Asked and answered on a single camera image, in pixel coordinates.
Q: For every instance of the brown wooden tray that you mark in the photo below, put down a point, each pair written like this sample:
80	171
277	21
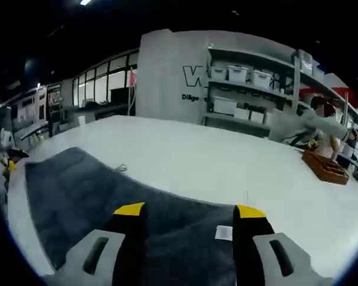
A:
325	168

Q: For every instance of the grey metal shelf unit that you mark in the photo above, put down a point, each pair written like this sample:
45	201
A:
256	95

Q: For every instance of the red flag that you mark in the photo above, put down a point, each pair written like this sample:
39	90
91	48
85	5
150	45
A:
133	78

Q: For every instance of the white paper cup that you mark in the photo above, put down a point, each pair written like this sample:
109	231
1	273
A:
81	121

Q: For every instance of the grey towel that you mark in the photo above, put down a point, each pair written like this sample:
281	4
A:
113	214

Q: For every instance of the dark counter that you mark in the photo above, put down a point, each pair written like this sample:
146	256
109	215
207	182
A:
104	108

